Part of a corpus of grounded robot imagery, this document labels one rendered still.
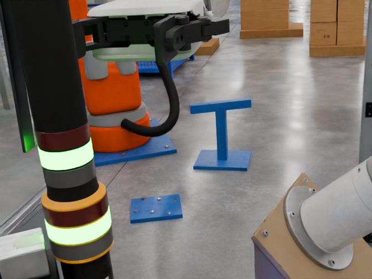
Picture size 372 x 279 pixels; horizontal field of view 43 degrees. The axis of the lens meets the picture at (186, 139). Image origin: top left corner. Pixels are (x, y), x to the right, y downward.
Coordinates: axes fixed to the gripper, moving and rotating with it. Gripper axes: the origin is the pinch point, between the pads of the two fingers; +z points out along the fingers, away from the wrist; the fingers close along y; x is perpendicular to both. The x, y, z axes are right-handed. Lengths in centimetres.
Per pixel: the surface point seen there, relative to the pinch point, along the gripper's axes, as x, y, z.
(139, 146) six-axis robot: -164, 141, -345
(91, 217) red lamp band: -9.0, -2.0, 11.3
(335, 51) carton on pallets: -164, -42, -726
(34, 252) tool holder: -10.8, 1.6, 13.1
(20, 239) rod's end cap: -10.5, 2.9, 12.5
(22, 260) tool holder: -11.2, 2.2, 13.6
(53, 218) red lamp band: -8.8, 0.3, 12.2
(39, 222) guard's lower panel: -74, 70, -81
